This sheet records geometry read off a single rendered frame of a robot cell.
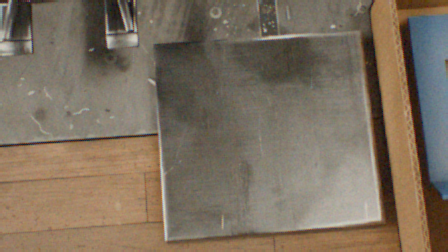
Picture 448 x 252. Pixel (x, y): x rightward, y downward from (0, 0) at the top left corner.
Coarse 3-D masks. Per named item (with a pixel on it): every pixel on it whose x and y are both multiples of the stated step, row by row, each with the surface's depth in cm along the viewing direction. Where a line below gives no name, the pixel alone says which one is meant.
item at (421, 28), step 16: (416, 16) 70; (432, 16) 70; (416, 32) 70; (432, 32) 70; (416, 48) 69; (432, 48) 69; (416, 64) 69; (432, 64) 69; (416, 80) 69; (432, 80) 69; (432, 96) 68; (432, 112) 68; (432, 128) 68; (432, 144) 68; (432, 160) 67; (432, 176) 67
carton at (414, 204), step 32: (384, 0) 67; (416, 0) 71; (384, 32) 68; (384, 64) 68; (384, 96) 69; (416, 96) 70; (384, 128) 70; (416, 128) 70; (416, 160) 62; (416, 192) 62; (416, 224) 62
